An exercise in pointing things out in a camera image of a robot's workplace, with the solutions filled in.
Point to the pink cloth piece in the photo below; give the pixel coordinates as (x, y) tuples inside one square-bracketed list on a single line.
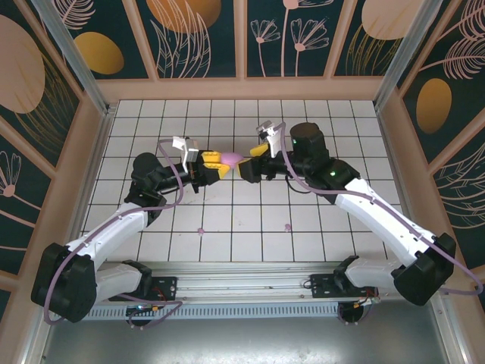
[(231, 158)]

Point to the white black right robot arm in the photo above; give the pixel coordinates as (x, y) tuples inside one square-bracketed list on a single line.
[(375, 212)]

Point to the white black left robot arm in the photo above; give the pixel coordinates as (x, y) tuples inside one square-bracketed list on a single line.
[(113, 231)]

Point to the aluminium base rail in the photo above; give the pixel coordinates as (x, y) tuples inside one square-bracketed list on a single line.
[(235, 282)]

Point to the aluminium frame post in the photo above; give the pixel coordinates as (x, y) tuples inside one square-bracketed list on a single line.
[(76, 60), (405, 57)]

